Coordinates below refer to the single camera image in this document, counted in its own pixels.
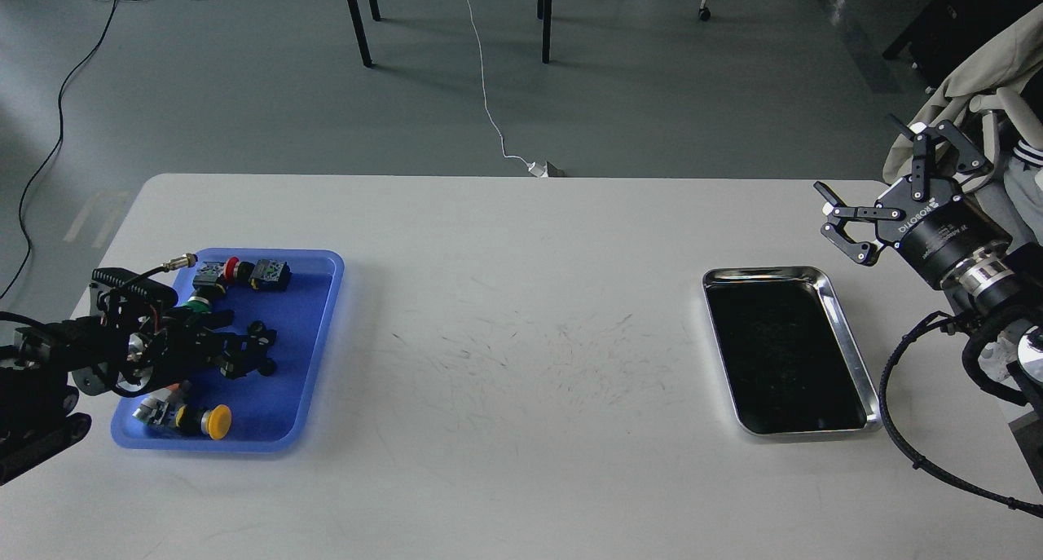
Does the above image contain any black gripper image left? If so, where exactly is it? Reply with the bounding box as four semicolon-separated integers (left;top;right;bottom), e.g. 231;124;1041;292
118;321;277;398

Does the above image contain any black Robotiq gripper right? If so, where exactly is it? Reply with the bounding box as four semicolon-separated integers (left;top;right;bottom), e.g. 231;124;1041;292
812;114;1012;290

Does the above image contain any small black gear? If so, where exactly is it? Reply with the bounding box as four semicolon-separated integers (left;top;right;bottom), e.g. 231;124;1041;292
246;321;268;337
257;359;277;378

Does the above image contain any blue plastic tray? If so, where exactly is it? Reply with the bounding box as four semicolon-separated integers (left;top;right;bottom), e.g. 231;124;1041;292
110;247;344;455

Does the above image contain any silver metal tray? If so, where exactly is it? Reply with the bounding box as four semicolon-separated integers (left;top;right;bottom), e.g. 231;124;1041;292
702;266;882;441

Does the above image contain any orange grey contact block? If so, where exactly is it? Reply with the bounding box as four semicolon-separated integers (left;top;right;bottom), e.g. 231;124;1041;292
149;379;192;403

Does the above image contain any beige jacket on chair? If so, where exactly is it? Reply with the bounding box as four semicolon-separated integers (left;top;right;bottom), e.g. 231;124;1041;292
882;4;1042;192

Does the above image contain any black table leg left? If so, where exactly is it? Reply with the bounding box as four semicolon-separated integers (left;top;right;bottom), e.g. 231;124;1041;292
346;0;381;68

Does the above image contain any black table leg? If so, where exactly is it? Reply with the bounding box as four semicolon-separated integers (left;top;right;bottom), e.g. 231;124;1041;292
536;0;552;64
346;0;381;68

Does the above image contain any black table leg right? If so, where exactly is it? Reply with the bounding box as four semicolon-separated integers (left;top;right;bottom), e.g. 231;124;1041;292
536;0;552;64

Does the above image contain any green push button switch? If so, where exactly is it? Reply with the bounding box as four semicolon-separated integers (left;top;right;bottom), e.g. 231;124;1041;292
183;290;213;312

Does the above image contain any yellow push button switch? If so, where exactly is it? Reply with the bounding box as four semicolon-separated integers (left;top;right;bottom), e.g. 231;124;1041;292
134;397;232;440

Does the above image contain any red push button switch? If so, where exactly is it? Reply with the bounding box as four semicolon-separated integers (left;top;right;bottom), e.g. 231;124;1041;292
192;255;256;288

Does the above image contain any black contact block switch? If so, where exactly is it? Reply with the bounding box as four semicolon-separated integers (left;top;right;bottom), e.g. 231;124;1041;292
247;259;292;293

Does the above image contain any white chair frame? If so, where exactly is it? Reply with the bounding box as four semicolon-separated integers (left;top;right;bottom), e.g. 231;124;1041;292
969;87;1042;169

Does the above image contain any black floor cable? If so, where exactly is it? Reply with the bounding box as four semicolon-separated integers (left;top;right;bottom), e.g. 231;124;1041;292
0;0;120;300

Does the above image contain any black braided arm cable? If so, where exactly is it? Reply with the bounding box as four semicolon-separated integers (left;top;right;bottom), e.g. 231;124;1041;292
877;309;1043;520

